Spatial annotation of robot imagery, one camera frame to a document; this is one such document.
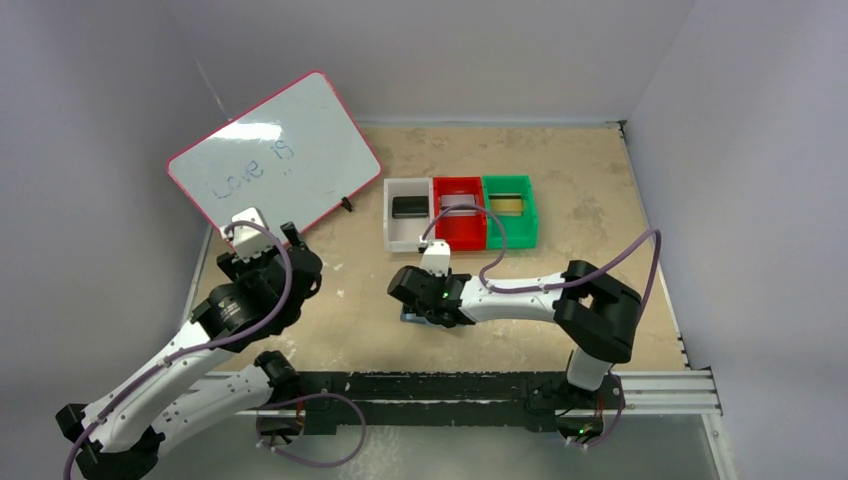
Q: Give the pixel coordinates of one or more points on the white plastic bin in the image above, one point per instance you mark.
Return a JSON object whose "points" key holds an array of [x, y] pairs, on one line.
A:
{"points": [[402, 235]]}

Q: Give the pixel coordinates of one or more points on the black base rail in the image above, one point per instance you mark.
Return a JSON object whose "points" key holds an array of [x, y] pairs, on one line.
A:
{"points": [[537, 401]]}

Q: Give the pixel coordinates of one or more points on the red plastic bin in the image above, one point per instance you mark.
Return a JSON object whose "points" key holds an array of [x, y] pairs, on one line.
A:
{"points": [[463, 233]]}

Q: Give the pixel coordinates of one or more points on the black card in white bin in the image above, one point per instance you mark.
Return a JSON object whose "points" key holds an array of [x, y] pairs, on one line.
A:
{"points": [[409, 207]]}

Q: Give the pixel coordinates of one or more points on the pink framed whiteboard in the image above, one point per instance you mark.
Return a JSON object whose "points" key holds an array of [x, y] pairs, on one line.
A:
{"points": [[296, 156]]}

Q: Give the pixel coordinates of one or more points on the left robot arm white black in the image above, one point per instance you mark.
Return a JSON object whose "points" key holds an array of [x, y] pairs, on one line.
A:
{"points": [[124, 434]]}

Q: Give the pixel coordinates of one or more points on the gold card in green bin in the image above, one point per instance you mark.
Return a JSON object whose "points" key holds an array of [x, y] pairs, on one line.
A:
{"points": [[506, 205]]}

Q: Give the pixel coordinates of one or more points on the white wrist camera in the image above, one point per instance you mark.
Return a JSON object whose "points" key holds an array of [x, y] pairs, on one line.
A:
{"points": [[246, 242], [435, 257]]}

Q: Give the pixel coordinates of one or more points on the silver card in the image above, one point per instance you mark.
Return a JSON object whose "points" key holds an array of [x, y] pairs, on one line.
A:
{"points": [[455, 205]]}

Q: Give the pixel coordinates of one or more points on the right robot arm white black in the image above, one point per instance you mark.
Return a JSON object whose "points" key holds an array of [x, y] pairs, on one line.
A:
{"points": [[598, 312]]}

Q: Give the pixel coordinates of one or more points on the blue card holder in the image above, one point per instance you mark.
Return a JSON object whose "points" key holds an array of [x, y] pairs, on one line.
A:
{"points": [[408, 315]]}

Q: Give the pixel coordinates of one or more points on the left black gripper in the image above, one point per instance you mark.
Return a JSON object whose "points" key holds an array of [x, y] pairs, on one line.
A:
{"points": [[291, 250]]}

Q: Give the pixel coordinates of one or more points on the green plastic bin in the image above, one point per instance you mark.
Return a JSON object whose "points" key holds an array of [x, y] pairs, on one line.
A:
{"points": [[521, 232]]}

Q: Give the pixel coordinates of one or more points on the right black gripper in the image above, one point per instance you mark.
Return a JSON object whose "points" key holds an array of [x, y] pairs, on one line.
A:
{"points": [[407, 288]]}

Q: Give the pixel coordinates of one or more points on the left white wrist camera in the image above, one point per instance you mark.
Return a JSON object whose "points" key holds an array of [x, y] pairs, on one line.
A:
{"points": [[246, 242]]}

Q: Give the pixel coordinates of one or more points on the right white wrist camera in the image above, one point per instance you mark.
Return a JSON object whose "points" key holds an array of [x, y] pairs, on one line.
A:
{"points": [[435, 257]]}

